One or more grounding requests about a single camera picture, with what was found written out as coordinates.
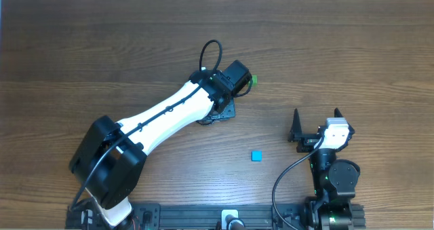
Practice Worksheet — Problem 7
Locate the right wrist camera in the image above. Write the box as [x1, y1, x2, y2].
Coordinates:
[318, 117, 350, 150]

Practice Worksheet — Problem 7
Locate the black cable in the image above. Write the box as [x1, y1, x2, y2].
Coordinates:
[68, 39, 224, 213]
[271, 136, 326, 230]

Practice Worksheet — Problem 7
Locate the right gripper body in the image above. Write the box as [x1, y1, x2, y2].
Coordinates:
[296, 133, 323, 153]

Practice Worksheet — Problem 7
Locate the mounting rail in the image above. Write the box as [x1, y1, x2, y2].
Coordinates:
[66, 202, 367, 230]

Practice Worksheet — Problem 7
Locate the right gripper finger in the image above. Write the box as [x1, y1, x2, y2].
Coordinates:
[334, 107, 356, 138]
[288, 108, 303, 142]

